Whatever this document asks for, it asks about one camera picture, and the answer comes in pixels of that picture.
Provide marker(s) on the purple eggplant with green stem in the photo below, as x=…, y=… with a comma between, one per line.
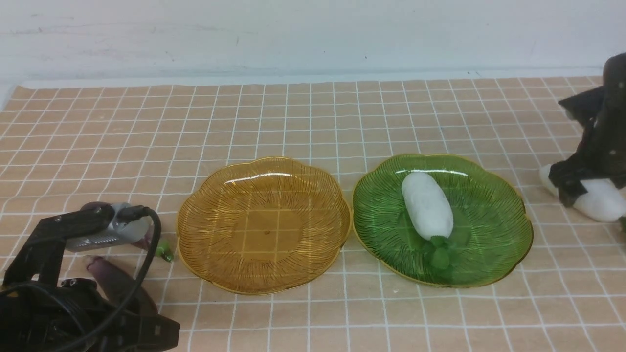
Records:
x=164, y=251

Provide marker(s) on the purple eggplant without stem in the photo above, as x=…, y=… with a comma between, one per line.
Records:
x=116, y=284

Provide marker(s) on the white radish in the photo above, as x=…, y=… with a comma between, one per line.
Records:
x=590, y=193
x=427, y=205

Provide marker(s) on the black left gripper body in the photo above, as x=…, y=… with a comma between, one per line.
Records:
x=41, y=313

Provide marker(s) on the amber glass plate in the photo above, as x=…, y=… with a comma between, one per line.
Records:
x=263, y=227

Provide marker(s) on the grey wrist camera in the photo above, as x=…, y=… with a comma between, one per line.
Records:
x=116, y=233

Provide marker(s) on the green glass plate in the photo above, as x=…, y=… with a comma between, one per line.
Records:
x=491, y=232

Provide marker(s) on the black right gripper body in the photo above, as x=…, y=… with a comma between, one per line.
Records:
x=600, y=155

